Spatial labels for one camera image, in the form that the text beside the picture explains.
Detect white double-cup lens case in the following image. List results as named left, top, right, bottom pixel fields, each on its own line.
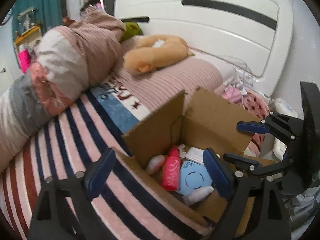
left=183, top=186, right=214, bottom=206

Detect green plush toy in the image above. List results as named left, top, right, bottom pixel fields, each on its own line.
left=120, top=22, right=143, bottom=43

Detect tan plush toy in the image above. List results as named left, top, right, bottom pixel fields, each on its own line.
left=123, top=35, right=194, bottom=75

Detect light blue square device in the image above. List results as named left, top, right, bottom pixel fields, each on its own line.
left=176, top=161, right=212, bottom=196

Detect white tissue pack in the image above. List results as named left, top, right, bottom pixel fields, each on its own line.
left=269, top=98, right=299, bottom=118

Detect glass display case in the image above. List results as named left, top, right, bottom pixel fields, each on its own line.
left=17, top=7, right=36, bottom=33

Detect white bed headboard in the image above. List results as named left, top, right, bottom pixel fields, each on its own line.
left=114, top=0, right=293, bottom=96

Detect yellow side table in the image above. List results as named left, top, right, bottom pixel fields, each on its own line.
left=13, top=25, right=42, bottom=55

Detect rolled pink grey duvet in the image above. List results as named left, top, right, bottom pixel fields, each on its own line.
left=1, top=8, right=126, bottom=170

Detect brown cardboard box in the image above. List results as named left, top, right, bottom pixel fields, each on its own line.
left=113, top=87, right=276, bottom=238

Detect pink polka dot cloth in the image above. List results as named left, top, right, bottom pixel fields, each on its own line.
left=222, top=86, right=271, bottom=158

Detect grey patterned left sleeve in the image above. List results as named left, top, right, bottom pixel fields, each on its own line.
left=285, top=186, right=319, bottom=238

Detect pale pink tube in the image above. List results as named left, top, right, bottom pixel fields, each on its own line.
left=145, top=154, right=166, bottom=175

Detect pink red bottle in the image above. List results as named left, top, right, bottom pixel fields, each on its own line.
left=162, top=145, right=181, bottom=191

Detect white earbuds case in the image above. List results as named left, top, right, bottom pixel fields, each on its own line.
left=185, top=147, right=204, bottom=166

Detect magenta gift bag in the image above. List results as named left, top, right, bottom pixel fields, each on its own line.
left=18, top=49, right=31, bottom=74

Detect teal curtain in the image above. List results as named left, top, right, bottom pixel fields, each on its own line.
left=12, top=0, right=62, bottom=38

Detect pink ribbed bed sheet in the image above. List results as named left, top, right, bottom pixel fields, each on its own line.
left=112, top=36, right=236, bottom=111

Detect white charging cables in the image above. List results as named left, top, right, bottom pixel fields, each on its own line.
left=190, top=45, right=257, bottom=97

